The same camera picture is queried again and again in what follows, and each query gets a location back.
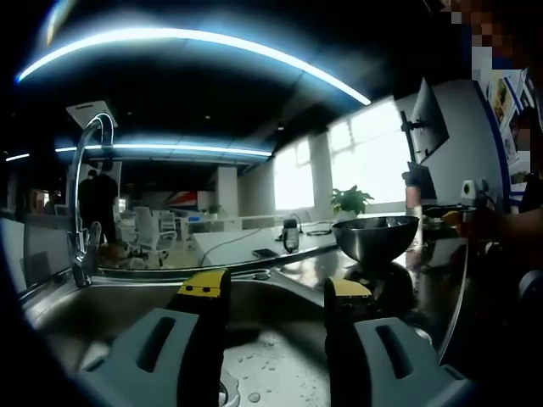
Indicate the grey cylindrical speaker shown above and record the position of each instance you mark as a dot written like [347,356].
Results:
[291,233]

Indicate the green potted plant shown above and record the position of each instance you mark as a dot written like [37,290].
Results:
[350,201]

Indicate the long ceiling light strip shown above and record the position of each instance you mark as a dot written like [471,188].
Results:
[191,40]

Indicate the chrome sink faucet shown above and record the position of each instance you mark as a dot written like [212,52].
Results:
[78,191]

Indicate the striped wall panel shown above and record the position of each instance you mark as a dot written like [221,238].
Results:
[183,199]

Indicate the stainless steel bowl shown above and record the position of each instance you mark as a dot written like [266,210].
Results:
[373,239]

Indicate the black smartphone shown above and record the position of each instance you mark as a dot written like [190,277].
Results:
[264,253]

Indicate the small potted plant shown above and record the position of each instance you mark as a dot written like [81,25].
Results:
[213,210]

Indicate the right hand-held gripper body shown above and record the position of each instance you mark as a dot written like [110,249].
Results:
[473,191]

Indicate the stainless steel sink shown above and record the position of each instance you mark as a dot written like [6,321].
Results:
[127,297]

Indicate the white office chair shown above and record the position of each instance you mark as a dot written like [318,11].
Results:
[163,237]
[146,224]

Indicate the ceiling air conditioner unit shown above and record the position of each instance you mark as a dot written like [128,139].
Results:
[91,110]

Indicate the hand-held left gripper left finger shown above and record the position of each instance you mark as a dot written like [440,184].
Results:
[169,347]

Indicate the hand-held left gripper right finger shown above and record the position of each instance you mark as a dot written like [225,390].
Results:
[373,364]

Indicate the black monitor on stand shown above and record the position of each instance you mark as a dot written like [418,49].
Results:
[428,123]

